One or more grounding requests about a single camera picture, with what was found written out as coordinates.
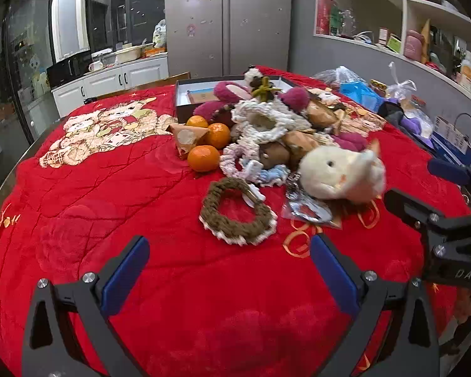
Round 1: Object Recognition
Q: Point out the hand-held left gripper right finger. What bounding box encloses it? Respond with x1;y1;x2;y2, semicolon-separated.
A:
309;232;442;377

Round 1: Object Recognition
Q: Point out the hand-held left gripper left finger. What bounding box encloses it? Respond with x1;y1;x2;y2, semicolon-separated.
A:
21;236;152;377

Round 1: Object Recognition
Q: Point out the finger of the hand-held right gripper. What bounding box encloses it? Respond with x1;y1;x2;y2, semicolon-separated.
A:
428;158;471;205
382;188;471;244

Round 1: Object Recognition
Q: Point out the brown crochet ring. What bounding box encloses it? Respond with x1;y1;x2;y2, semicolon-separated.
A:
199;177;279;246

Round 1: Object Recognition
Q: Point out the pink white crochet ring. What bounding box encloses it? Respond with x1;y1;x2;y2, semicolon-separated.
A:
219;141;262;183

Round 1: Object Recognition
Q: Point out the cream crochet ring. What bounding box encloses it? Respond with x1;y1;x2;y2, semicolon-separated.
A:
231;100;312;144

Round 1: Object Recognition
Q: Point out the black cardboard box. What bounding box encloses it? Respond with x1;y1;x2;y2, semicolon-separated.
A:
175;74;299;124

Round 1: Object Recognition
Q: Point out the blue box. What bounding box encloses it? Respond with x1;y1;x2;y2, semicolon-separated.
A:
432;116;471;166

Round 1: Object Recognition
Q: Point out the purple cloth item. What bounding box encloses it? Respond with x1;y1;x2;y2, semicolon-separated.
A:
400;110;434;142

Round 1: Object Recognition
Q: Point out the clear plastic packet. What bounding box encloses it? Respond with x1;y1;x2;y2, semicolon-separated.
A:
280;173;344;228

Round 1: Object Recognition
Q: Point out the red printed blanket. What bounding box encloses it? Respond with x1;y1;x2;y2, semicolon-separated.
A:
0;65;471;377

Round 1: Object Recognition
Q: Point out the knotted clear plastic bag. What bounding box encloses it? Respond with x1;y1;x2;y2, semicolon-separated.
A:
387;62;419;99

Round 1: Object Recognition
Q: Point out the blue plastic bag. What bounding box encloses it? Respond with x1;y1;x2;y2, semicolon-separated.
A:
338;80;385;112

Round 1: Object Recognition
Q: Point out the blue crochet piece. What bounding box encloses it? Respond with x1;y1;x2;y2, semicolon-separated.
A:
259;165;291;187

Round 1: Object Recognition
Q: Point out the pink container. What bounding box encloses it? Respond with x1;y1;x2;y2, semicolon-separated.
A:
403;29;425;61

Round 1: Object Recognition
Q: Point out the paper-wrapped cone snack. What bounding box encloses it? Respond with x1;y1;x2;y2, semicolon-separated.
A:
167;123;210;160

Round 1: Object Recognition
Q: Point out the olive green knotted toy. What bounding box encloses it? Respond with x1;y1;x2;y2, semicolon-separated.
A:
251;76;283;99

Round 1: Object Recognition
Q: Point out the white kitchen cabinet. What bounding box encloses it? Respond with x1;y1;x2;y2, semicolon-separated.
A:
51;55;169;118

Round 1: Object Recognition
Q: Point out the printed booklet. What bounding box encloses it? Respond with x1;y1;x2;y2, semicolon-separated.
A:
186;88;220;107

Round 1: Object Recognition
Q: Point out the red box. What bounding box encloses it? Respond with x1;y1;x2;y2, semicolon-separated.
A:
316;0;334;36

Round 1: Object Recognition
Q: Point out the white brown plush toy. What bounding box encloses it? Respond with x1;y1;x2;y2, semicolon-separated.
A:
243;67;265;89

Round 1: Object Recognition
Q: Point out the black microwave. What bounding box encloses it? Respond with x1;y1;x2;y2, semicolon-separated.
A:
46;50;93;89

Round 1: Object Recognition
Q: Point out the white basin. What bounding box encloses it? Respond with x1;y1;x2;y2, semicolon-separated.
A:
114;45;144;63

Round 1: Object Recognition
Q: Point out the patterned bag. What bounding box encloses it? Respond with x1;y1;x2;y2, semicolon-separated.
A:
153;19;167;48

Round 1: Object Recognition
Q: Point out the silver refrigerator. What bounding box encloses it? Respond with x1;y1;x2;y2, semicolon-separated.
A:
164;0;293;79

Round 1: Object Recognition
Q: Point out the dark glass upper cabinet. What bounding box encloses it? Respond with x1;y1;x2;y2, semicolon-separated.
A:
84;0;165;53

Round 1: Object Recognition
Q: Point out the black cable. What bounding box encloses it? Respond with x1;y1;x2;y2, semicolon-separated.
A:
453;113;471;146

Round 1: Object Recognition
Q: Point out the white wall shelf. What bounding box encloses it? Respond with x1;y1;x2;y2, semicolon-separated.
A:
313;0;471;101

